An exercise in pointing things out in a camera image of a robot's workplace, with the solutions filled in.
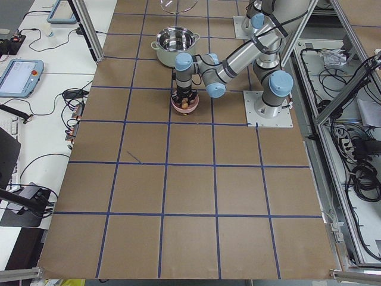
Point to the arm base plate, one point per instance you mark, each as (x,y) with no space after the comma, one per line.
(260,115)
(242,27)

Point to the aluminium frame post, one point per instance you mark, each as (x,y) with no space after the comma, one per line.
(84,21)

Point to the brown paper table mat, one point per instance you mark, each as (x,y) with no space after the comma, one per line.
(150,193)

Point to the blue teach pendant far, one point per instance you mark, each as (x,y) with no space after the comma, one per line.
(61,13)

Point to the glass pot lid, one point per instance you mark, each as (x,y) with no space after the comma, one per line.
(177,6)

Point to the paper cup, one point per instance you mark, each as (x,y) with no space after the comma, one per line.
(47,29)

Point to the pink bowl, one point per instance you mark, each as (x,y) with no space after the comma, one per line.
(192,105)

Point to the blue teach pendant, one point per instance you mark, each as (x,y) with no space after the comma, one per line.
(20,78)
(61,13)

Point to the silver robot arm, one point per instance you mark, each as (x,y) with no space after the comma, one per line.
(278,19)
(254,19)

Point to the pale green electric pot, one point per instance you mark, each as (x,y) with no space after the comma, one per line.
(172,41)

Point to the black handheld tool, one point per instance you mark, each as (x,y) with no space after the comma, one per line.
(26,117)

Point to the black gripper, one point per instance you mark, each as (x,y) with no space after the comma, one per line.
(185,91)

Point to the white keyboard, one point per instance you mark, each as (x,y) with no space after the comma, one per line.
(12,125)

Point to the blue teach pendant near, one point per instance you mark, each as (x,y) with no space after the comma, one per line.
(20,78)

